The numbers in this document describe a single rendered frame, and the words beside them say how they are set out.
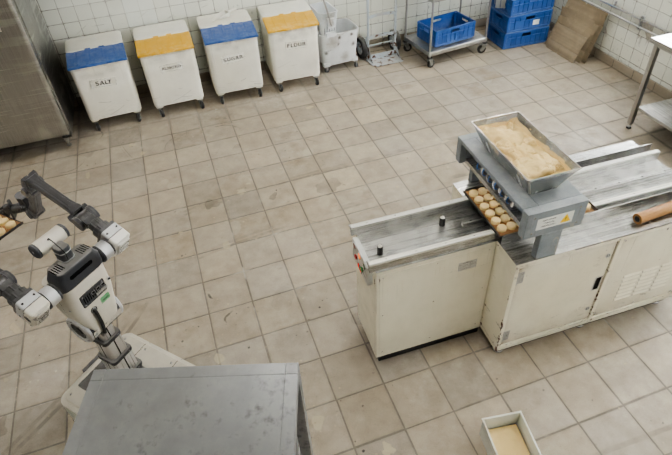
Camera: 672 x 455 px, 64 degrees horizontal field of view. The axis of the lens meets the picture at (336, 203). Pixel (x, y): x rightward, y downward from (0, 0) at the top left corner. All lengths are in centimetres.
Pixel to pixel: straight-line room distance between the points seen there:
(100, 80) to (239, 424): 484
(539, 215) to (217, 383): 184
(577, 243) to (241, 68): 391
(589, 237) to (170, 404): 242
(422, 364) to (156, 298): 188
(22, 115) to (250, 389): 471
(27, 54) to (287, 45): 238
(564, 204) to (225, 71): 398
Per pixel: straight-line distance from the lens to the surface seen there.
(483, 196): 319
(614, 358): 379
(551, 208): 276
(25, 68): 552
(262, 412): 126
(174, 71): 578
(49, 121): 574
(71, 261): 258
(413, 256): 282
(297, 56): 596
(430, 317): 327
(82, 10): 625
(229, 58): 579
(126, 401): 136
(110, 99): 590
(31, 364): 407
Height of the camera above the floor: 291
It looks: 40 degrees down
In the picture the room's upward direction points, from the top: 4 degrees counter-clockwise
